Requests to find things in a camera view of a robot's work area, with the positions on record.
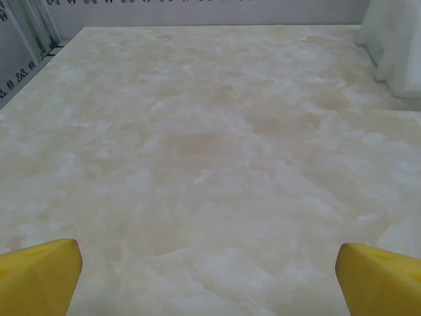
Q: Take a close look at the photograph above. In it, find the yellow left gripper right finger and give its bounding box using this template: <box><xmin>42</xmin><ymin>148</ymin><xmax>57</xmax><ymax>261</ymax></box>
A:
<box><xmin>335</xmin><ymin>242</ymin><xmax>421</xmax><ymax>316</ymax></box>

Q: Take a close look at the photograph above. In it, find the white plastic bin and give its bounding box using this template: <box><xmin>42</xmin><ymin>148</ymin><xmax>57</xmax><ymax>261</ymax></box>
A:
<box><xmin>357</xmin><ymin>0</ymin><xmax>421</xmax><ymax>99</ymax></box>

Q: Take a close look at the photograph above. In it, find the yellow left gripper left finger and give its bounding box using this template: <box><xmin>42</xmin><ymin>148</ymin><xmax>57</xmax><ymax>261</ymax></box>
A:
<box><xmin>0</xmin><ymin>238</ymin><xmax>83</xmax><ymax>316</ymax></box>

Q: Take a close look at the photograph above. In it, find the aluminium frame post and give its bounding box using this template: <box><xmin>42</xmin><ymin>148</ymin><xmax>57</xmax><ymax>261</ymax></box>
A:
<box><xmin>19</xmin><ymin>0</ymin><xmax>62</xmax><ymax>55</ymax></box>

